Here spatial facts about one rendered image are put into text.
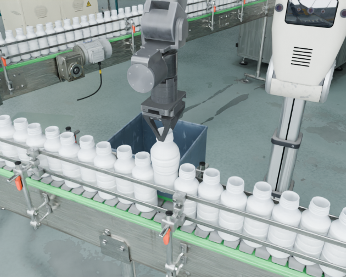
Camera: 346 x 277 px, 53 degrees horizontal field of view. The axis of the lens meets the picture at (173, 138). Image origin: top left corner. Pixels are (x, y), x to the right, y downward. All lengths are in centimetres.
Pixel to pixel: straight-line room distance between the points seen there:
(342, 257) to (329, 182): 208
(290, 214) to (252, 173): 201
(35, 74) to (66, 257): 108
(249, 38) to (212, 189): 409
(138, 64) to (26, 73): 157
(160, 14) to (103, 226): 61
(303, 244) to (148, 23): 56
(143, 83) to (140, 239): 49
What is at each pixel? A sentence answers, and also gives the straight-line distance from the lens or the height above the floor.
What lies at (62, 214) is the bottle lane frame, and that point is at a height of 90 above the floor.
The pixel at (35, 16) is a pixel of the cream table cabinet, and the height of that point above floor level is 71.
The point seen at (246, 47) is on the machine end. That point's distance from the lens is 486.
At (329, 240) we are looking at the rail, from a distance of 80.
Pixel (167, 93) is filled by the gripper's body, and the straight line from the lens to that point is 72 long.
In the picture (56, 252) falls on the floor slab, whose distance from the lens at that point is 227.
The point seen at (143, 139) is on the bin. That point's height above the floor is 81.
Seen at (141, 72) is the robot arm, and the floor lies 143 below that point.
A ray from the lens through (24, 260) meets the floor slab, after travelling 229.
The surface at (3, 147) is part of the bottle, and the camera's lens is 117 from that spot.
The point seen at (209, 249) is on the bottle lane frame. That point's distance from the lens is 89.
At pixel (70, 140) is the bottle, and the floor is 116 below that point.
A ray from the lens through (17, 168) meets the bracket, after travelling 102.
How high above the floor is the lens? 165
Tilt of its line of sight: 32 degrees down
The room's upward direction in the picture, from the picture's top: straight up
